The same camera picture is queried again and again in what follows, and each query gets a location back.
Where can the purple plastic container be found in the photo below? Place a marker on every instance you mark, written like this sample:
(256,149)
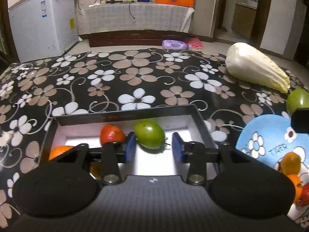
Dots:
(174,45)

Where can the white napa cabbage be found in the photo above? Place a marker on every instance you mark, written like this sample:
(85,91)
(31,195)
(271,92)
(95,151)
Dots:
(247,63)

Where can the pink cloth on floor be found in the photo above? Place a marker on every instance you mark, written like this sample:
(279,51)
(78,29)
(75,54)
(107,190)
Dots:
(193,42)

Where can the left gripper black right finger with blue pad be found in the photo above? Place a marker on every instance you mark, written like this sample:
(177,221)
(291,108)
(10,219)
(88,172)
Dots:
(197,156)

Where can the yellow orange fruit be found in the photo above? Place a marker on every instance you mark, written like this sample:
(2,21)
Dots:
(290,164)

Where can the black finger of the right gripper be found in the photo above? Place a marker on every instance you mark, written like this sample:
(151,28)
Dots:
(300,120)

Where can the black shallow box white lining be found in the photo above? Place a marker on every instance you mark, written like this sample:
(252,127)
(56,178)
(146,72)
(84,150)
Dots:
(72,130)

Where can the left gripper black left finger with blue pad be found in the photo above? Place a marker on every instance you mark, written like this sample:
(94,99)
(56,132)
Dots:
(73,166)

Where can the white chest freezer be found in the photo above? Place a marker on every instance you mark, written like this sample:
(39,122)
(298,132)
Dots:
(43,28)

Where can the dark red tomato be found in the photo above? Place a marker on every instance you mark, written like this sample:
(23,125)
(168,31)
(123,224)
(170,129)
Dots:
(304,198)

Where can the large orange tangerine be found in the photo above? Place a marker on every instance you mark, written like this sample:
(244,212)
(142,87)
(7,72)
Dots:
(58,151)

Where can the blue tiger cartoon plate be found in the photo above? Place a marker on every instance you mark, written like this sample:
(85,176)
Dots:
(268,138)

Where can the cabinet with white cover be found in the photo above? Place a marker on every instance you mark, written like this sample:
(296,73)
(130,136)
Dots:
(133,23)

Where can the orange persimmon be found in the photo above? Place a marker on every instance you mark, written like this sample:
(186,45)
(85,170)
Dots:
(295,179)

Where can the green tomato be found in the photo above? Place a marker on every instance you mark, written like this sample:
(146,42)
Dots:
(299,98)
(149,134)

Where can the floral black tablecloth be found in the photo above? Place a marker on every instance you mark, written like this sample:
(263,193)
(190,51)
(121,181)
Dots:
(245,196)

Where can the small orange tangerine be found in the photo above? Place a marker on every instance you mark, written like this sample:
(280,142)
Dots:
(95,170)

